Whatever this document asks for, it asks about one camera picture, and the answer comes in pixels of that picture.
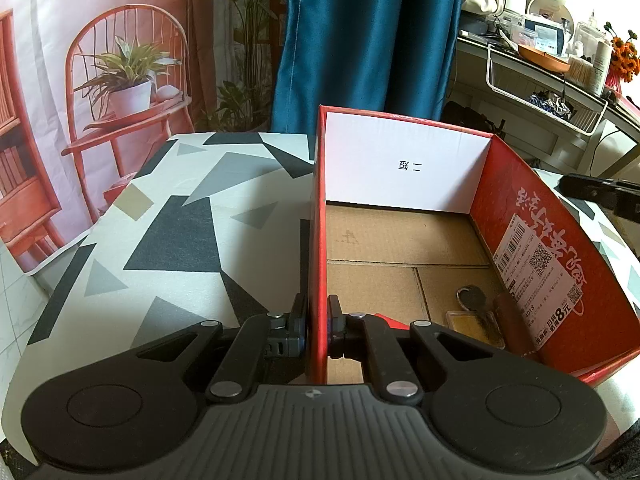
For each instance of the teal curtain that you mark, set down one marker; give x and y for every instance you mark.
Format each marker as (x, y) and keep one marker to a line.
(360, 35)

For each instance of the geometric patterned tablecloth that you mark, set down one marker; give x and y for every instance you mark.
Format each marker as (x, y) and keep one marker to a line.
(175, 220)

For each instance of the clear gold case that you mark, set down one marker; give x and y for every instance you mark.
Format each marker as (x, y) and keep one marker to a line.
(465, 326)

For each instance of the red cardboard box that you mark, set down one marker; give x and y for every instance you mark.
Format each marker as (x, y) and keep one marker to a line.
(400, 240)

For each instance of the clear cosmetic organizer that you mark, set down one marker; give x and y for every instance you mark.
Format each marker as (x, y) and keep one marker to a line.
(587, 35)

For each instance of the red vase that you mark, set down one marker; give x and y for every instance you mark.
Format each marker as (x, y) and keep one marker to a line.
(617, 80)

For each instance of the white round cosmetic case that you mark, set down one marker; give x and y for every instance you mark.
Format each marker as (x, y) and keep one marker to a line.
(545, 10)

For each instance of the tall white bottle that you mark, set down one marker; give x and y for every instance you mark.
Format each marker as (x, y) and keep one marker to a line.
(601, 67)

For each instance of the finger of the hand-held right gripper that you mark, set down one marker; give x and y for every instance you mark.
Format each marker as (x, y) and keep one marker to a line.
(590, 187)

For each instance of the cotton swab jar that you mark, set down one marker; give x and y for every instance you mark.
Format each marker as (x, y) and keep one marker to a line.
(580, 72)

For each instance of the clear blue package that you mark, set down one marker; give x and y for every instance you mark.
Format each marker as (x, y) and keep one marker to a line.
(545, 32)

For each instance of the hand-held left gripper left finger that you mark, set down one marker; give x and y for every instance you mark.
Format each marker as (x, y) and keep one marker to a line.
(299, 322)

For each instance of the orange bowl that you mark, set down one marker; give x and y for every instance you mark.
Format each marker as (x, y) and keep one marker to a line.
(542, 57)

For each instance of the dressing table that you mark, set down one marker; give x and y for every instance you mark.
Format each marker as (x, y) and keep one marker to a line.
(525, 125)

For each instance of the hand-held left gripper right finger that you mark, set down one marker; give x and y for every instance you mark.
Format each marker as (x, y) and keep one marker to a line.
(333, 322)

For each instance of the black bag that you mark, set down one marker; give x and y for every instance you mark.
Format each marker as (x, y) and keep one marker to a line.
(475, 22)

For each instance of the orange flowers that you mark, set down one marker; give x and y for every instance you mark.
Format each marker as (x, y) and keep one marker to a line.
(625, 57)

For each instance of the printed backdrop cloth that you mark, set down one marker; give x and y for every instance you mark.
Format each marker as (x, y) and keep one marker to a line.
(50, 110)

